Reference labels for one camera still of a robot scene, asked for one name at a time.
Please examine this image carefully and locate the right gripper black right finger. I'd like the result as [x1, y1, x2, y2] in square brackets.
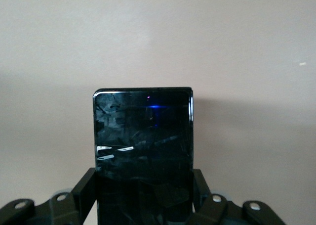
[193, 168, 287, 225]

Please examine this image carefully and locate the long black smartphone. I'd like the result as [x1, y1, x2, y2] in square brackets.
[92, 87, 194, 225]

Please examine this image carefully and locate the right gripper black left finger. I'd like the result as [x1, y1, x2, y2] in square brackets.
[0, 167, 98, 225]

